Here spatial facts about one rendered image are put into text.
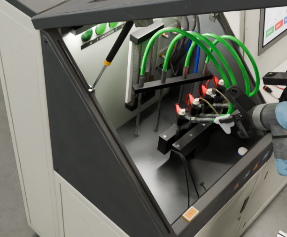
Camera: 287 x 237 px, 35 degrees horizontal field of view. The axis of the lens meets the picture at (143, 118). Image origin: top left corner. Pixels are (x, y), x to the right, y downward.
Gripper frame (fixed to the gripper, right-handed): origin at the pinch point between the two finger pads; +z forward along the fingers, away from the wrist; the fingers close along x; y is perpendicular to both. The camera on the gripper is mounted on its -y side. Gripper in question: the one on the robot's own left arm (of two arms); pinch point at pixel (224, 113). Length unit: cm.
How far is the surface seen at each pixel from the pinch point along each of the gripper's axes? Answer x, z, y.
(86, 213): -51, 43, 14
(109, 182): -41.7, 13.6, 1.4
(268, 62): 49, 38, 1
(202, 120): -4.4, 8.6, -0.1
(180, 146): -11.3, 22.1, 7.0
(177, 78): 4.0, 29.9, -14.1
